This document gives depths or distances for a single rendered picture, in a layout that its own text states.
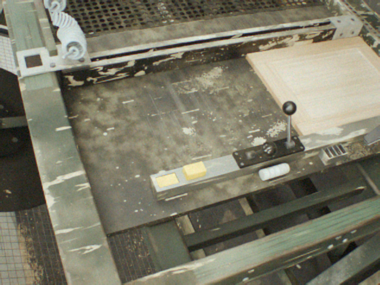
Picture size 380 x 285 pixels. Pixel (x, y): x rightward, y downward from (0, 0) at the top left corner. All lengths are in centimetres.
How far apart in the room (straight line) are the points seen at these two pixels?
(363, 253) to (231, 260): 86
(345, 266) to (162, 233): 91
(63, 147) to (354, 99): 90
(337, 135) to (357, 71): 36
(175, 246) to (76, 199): 26
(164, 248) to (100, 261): 22
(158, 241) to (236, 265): 20
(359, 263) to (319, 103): 67
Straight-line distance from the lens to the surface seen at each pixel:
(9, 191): 165
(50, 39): 107
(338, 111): 140
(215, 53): 141
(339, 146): 130
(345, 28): 168
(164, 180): 106
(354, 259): 177
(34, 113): 113
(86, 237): 92
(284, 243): 103
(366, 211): 116
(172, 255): 105
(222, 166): 111
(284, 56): 151
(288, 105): 114
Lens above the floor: 237
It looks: 42 degrees down
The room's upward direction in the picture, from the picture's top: 81 degrees counter-clockwise
